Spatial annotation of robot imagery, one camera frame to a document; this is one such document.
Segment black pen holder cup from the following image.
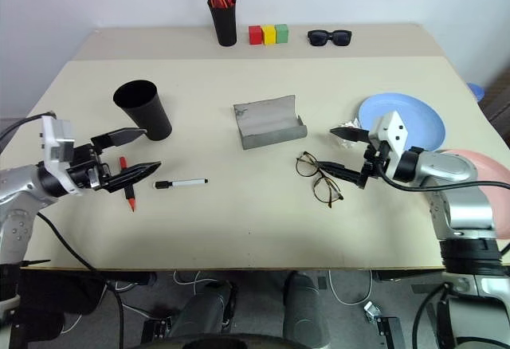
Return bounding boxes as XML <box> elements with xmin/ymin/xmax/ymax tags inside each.
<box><xmin>210</xmin><ymin>2</ymin><xmax>239</xmax><ymax>48</ymax></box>

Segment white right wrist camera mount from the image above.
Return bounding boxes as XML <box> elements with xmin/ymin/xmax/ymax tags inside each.
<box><xmin>367</xmin><ymin>111</ymin><xmax>410</xmax><ymax>163</ymax></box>

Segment dark grey robot leg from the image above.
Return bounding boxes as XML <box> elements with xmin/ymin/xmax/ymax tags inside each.
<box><xmin>281</xmin><ymin>270</ymin><xmax>332</xmax><ymax>349</ymax></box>
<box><xmin>167</xmin><ymin>280</ymin><xmax>237</xmax><ymax>343</ymax></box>

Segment tortoiseshell eyeglasses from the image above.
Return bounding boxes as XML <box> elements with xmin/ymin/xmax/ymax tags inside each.
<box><xmin>296</xmin><ymin>151</ymin><xmax>344</xmax><ymax>209</ymax></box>

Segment metal floor bracket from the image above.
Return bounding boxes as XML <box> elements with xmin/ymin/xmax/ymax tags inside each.
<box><xmin>363</xmin><ymin>300</ymin><xmax>402</xmax><ymax>349</ymax></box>

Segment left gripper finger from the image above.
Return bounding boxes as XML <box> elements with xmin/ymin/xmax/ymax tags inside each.
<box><xmin>104</xmin><ymin>127</ymin><xmax>147</xmax><ymax>149</ymax></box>
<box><xmin>106</xmin><ymin>160</ymin><xmax>163</xmax><ymax>194</ymax></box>

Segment black sunglasses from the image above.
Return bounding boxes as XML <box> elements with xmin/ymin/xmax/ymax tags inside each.
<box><xmin>307</xmin><ymin>29</ymin><xmax>353</xmax><ymax>49</ymax></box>

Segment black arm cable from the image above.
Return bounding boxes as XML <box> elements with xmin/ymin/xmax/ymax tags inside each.
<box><xmin>0</xmin><ymin>112</ymin><xmax>56</xmax><ymax>145</ymax></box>
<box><xmin>376</xmin><ymin>156</ymin><xmax>510</xmax><ymax>193</ymax></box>

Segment white floor cable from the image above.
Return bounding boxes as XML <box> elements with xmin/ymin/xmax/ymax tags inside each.
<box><xmin>172</xmin><ymin>270</ymin><xmax>221</xmax><ymax>295</ymax></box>
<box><xmin>328</xmin><ymin>270</ymin><xmax>375</xmax><ymax>307</ymax></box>

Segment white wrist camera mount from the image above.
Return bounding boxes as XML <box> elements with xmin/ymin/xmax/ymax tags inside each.
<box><xmin>39</xmin><ymin>116</ymin><xmax>76</xmax><ymax>177</ymax></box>
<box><xmin>367</xmin><ymin>111</ymin><xmax>410</xmax><ymax>163</ymax></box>

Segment white tissue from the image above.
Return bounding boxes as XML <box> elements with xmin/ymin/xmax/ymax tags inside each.
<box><xmin>330</xmin><ymin>116</ymin><xmax>366</xmax><ymax>150</ymax></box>

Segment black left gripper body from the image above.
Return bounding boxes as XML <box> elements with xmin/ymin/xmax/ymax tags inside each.
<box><xmin>65</xmin><ymin>133</ymin><xmax>116</xmax><ymax>195</ymax></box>

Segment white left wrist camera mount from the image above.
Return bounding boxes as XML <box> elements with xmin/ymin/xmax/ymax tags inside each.
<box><xmin>39</xmin><ymin>116</ymin><xmax>76</xmax><ymax>177</ymax></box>

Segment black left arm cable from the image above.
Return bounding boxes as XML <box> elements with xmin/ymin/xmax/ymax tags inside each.
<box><xmin>0</xmin><ymin>112</ymin><xmax>56</xmax><ymax>145</ymax></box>

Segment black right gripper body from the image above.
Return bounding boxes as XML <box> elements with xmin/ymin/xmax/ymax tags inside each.
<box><xmin>356</xmin><ymin>140</ymin><xmax>394</xmax><ymax>190</ymax></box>

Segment dark grey left robot leg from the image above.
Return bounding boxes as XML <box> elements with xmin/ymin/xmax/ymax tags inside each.
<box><xmin>167</xmin><ymin>280</ymin><xmax>237</xmax><ymax>343</ymax></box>

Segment red and black pen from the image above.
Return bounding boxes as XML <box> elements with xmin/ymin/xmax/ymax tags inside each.
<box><xmin>119</xmin><ymin>155</ymin><xmax>137</xmax><ymax>213</ymax></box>

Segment empty black cup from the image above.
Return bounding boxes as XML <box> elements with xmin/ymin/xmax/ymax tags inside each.
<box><xmin>112</xmin><ymin>80</ymin><xmax>173</xmax><ymax>142</ymax></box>

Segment blue plate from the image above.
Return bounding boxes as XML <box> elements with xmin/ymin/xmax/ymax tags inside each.
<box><xmin>357</xmin><ymin>92</ymin><xmax>446</xmax><ymax>153</ymax></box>

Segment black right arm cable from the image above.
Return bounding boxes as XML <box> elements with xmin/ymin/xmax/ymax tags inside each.
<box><xmin>376</xmin><ymin>156</ymin><xmax>510</xmax><ymax>193</ymax></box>

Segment dark grey right robot leg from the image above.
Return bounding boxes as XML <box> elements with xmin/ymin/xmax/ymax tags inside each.
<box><xmin>281</xmin><ymin>270</ymin><xmax>332</xmax><ymax>349</ymax></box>

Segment open grey glasses case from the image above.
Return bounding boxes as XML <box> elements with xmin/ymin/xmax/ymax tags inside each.
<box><xmin>233</xmin><ymin>94</ymin><xmax>308</xmax><ymax>151</ymax></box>

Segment black hanging cable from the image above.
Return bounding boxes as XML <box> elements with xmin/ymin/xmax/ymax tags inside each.
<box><xmin>37</xmin><ymin>210</ymin><xmax>126</xmax><ymax>349</ymax></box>

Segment white marker with black cap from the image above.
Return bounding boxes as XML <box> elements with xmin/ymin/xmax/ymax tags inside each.
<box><xmin>154</xmin><ymin>178</ymin><xmax>209</xmax><ymax>190</ymax></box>

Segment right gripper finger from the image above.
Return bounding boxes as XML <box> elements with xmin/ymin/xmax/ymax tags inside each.
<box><xmin>329</xmin><ymin>125</ymin><xmax>372</xmax><ymax>144</ymax></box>
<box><xmin>318</xmin><ymin>160</ymin><xmax>366</xmax><ymax>185</ymax></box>

